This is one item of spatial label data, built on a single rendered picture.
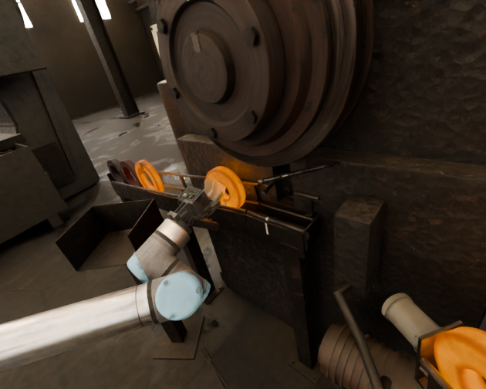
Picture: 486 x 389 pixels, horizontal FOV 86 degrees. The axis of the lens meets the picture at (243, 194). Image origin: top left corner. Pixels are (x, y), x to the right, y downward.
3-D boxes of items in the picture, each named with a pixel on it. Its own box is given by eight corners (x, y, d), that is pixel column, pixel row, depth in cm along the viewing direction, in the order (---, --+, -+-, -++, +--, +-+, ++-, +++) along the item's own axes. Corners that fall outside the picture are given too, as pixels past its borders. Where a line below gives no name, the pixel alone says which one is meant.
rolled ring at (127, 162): (127, 160, 123) (133, 157, 125) (115, 161, 137) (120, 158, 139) (145, 194, 131) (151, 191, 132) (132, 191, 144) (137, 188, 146)
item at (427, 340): (451, 362, 45) (460, 319, 40) (454, 366, 44) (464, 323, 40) (413, 378, 44) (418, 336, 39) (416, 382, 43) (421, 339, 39)
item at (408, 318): (407, 310, 51) (409, 288, 49) (450, 352, 43) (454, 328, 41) (380, 320, 51) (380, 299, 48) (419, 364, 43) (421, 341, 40)
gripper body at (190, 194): (206, 188, 74) (177, 220, 69) (218, 208, 80) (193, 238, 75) (190, 184, 79) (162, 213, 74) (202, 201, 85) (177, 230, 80)
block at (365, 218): (349, 261, 74) (351, 189, 61) (379, 272, 69) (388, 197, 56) (333, 288, 67) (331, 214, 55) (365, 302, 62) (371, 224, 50)
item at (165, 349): (158, 317, 136) (92, 205, 100) (206, 316, 131) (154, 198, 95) (142, 359, 119) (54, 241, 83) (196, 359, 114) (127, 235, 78)
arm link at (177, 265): (190, 321, 62) (149, 289, 62) (192, 312, 73) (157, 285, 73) (214, 288, 65) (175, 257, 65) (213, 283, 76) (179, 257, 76)
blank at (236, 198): (206, 164, 89) (199, 168, 87) (238, 166, 78) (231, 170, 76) (220, 203, 95) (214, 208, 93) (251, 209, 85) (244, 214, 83)
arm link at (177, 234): (186, 254, 73) (167, 242, 79) (197, 240, 75) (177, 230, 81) (168, 236, 67) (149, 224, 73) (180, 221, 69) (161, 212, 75)
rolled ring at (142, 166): (131, 169, 128) (136, 166, 129) (153, 201, 130) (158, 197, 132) (139, 156, 112) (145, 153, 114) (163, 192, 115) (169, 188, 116)
